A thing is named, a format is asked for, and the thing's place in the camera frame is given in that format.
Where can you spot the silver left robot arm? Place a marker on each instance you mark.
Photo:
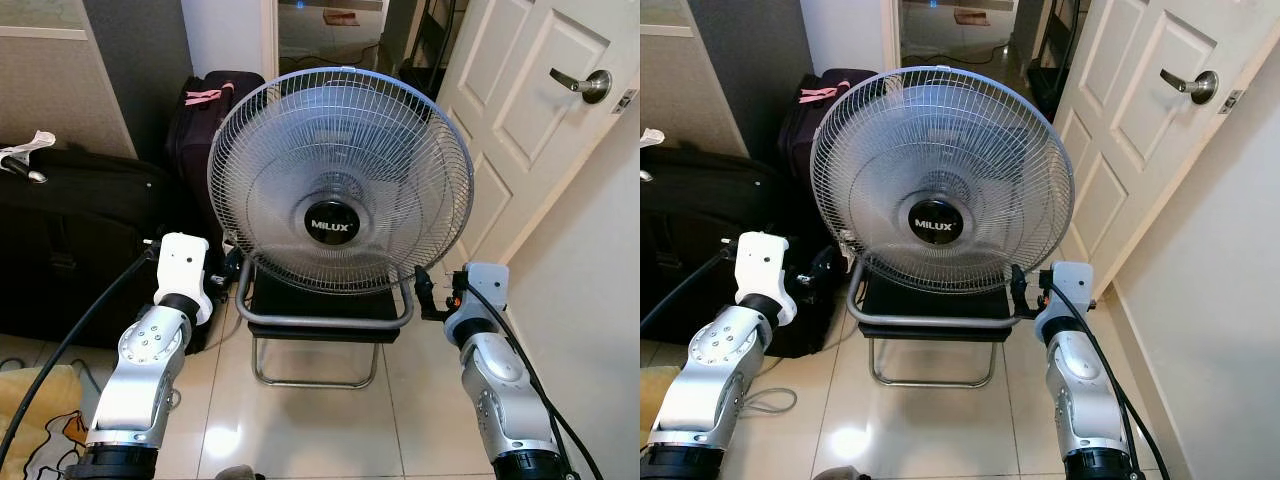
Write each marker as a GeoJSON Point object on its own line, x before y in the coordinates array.
{"type": "Point", "coordinates": [715, 370]}
{"type": "Point", "coordinates": [140, 370]}

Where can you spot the grey MILUX table fan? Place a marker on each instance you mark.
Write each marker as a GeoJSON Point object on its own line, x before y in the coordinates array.
{"type": "Point", "coordinates": [935, 225]}
{"type": "Point", "coordinates": [330, 227]}

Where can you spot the dark maroon suitcase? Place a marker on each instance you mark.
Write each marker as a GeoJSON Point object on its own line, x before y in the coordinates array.
{"type": "Point", "coordinates": [195, 140]}
{"type": "Point", "coordinates": [800, 150]}

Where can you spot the large black suitcase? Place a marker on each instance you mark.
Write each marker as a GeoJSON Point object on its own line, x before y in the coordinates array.
{"type": "Point", "coordinates": [80, 230]}
{"type": "Point", "coordinates": [700, 230]}

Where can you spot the pink ribbon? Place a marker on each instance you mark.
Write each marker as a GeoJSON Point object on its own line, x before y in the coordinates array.
{"type": "Point", "coordinates": [205, 96]}
{"type": "Point", "coordinates": [815, 95]}

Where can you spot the white panel door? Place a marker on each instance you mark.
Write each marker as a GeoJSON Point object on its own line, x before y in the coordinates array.
{"type": "Point", "coordinates": [1130, 130]}
{"type": "Point", "coordinates": [520, 120]}

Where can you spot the grey robot foot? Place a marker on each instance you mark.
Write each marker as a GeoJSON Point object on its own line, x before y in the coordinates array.
{"type": "Point", "coordinates": [232, 472]}
{"type": "Point", "coordinates": [840, 472]}

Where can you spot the white paper luggage tag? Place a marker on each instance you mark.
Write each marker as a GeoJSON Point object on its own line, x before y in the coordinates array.
{"type": "Point", "coordinates": [650, 137]}
{"type": "Point", "coordinates": [35, 140]}

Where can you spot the black rack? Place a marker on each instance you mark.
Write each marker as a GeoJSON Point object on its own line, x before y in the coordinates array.
{"type": "Point", "coordinates": [1050, 70]}
{"type": "Point", "coordinates": [425, 60]}

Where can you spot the grey wardrobe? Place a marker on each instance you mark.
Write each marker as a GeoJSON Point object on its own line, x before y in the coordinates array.
{"type": "Point", "coordinates": [60, 90]}
{"type": "Point", "coordinates": [680, 90]}

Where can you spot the silver door latch plate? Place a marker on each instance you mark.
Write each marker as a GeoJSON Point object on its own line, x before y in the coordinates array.
{"type": "Point", "coordinates": [1232, 101]}
{"type": "Point", "coordinates": [627, 100]}

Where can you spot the small red-brown object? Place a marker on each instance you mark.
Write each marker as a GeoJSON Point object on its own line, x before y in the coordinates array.
{"type": "Point", "coordinates": [340, 17]}
{"type": "Point", "coordinates": [970, 17]}

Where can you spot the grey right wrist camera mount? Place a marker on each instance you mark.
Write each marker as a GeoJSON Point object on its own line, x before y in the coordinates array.
{"type": "Point", "coordinates": [487, 285]}
{"type": "Point", "coordinates": [1072, 285]}

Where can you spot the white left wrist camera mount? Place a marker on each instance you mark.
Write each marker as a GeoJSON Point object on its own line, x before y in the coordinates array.
{"type": "Point", "coordinates": [762, 262]}
{"type": "Point", "coordinates": [182, 262]}

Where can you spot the black metal-frame chair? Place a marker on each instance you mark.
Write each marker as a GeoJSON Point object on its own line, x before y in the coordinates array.
{"type": "Point", "coordinates": [900, 303]}
{"type": "Point", "coordinates": [300, 303]}

